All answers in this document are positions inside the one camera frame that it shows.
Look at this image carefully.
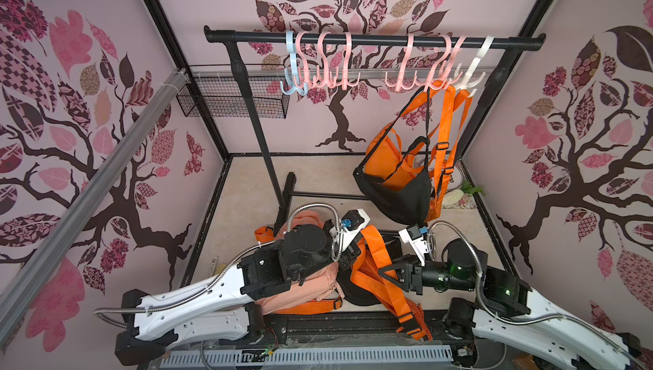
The black wire basket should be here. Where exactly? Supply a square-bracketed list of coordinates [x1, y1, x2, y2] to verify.
[173, 64, 290, 119]

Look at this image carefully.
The small black sling bag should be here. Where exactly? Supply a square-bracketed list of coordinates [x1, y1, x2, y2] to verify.
[353, 92, 432, 225]

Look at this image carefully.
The right flexible metal conduit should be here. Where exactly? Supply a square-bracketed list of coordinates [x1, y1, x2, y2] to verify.
[429, 220, 646, 369]

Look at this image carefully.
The dark orange backpack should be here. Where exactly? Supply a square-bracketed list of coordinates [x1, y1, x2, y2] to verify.
[349, 224, 434, 341]

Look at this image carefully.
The left flexible metal conduit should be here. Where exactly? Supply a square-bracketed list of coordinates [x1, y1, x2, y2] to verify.
[94, 203, 343, 340]

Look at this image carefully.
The white slotted cable duct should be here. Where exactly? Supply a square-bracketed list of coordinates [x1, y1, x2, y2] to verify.
[159, 346, 453, 369]

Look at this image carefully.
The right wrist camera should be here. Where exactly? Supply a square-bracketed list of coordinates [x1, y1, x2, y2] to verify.
[398, 225, 435, 266]

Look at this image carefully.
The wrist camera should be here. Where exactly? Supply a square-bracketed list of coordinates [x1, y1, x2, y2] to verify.
[398, 225, 435, 266]
[333, 208, 371, 256]

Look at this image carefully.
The aluminium profile bar left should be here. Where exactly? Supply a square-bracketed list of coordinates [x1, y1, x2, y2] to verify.
[1, 68, 189, 342]

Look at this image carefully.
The orange flat bag underneath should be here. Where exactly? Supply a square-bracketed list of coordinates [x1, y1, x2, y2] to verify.
[277, 225, 338, 295]

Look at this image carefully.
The aluminium profile bar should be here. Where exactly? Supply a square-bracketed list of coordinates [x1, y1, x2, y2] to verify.
[190, 64, 496, 80]
[1, 68, 189, 342]

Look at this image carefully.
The pink multi-hook hanger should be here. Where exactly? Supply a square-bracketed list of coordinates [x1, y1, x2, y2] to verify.
[445, 35, 468, 88]
[384, 34, 417, 93]
[423, 34, 452, 92]
[295, 31, 322, 89]
[338, 32, 361, 91]
[312, 32, 339, 89]

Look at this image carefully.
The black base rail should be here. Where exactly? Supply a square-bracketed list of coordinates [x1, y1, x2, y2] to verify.
[150, 308, 511, 348]

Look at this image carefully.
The light blue multi-hook hanger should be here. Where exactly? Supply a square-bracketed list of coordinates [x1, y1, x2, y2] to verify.
[280, 30, 309, 96]

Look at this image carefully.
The bright orange waist bag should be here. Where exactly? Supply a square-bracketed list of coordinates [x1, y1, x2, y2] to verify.
[353, 85, 473, 225]

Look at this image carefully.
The toy white radish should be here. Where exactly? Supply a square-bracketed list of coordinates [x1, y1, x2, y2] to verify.
[442, 180, 484, 209]

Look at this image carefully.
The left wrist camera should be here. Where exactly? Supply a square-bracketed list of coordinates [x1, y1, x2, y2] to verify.
[333, 208, 371, 256]

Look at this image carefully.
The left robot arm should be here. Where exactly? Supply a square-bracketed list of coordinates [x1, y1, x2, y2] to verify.
[115, 221, 363, 366]

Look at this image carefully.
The aluminium profile bar back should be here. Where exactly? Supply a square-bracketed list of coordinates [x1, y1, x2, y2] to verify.
[190, 64, 496, 80]

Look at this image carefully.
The white patterned plate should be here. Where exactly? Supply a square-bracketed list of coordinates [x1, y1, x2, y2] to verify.
[442, 164, 464, 192]

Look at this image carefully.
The white multi-hook hanger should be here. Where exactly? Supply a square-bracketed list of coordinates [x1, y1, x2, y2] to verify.
[452, 36, 494, 90]

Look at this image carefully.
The flexible metal conduit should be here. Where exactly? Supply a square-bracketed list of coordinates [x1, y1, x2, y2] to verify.
[94, 203, 343, 340]
[429, 220, 646, 369]

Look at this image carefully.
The black clothes rack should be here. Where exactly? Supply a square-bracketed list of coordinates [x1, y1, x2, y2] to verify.
[203, 26, 546, 231]

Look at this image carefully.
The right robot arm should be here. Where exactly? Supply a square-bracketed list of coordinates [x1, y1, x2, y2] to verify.
[379, 238, 643, 369]

